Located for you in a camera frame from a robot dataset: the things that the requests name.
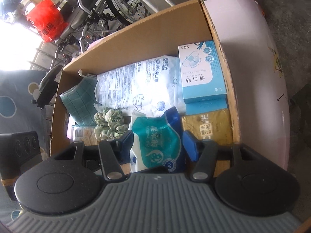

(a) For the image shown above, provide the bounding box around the cotton swab packet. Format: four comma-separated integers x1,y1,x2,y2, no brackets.
66,116,99,146

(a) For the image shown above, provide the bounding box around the gold tissue pack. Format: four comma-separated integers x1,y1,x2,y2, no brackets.
181,109,233,145

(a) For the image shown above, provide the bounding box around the surgical mask plastic bag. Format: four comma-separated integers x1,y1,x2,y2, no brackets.
94,55,186,117

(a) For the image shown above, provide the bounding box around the blue bandage box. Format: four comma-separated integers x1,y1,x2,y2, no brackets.
178,41,228,115

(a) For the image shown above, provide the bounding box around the blue teal wet wipes pack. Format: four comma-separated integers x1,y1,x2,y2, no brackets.
130,107,186,173

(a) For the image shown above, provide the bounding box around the grey patterned blanket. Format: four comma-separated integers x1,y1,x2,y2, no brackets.
1,70,50,224

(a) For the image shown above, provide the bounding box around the red plastic bag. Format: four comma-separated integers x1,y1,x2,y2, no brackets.
26,0,69,43

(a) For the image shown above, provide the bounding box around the teal checked cloth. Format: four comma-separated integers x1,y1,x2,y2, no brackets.
59,77,97,127

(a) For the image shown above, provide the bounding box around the wheelchair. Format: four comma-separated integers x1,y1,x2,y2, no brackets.
51,0,151,61

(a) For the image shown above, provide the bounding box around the green fabric scrunchie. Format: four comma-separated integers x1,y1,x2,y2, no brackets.
94,107,129,141

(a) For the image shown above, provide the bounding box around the cardboard box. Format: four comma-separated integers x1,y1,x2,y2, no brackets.
49,0,242,175

